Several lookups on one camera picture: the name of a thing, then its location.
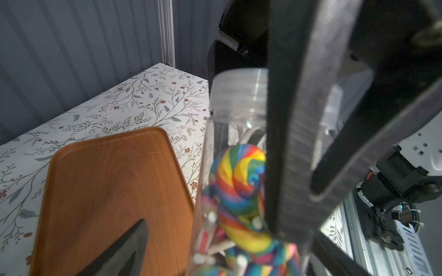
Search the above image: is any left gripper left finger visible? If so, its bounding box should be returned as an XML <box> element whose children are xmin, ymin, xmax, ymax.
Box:
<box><xmin>78</xmin><ymin>219</ymin><xmax>149</xmax><ymax>276</ymax></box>

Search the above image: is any clear candy jar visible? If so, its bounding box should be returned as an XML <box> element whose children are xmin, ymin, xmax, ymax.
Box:
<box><xmin>186</xmin><ymin>67</ymin><xmax>346</xmax><ymax>276</ymax></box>

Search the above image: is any pile of colourful lollipops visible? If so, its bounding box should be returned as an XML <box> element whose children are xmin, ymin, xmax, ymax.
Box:
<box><xmin>187</xmin><ymin>144</ymin><xmax>301</xmax><ymax>276</ymax></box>

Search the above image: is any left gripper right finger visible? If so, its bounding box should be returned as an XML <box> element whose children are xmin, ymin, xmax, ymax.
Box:
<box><xmin>264</xmin><ymin>0</ymin><xmax>442</xmax><ymax>242</ymax></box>

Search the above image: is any brown wooden tray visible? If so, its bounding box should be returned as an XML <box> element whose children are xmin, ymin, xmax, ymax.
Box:
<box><xmin>31</xmin><ymin>127</ymin><xmax>194</xmax><ymax>276</ymax></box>

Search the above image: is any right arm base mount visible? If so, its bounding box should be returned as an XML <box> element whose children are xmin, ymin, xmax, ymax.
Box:
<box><xmin>353</xmin><ymin>171</ymin><xmax>424</xmax><ymax>252</ymax></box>

